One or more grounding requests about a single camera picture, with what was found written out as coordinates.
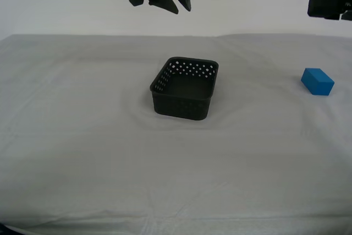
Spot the blue rectangular block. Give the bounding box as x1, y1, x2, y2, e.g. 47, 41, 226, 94
300, 67, 336, 97

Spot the black perforated plastic basket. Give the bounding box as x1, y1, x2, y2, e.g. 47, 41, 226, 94
149, 56, 220, 122

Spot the white tablecloth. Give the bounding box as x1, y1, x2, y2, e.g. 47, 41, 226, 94
0, 34, 352, 235

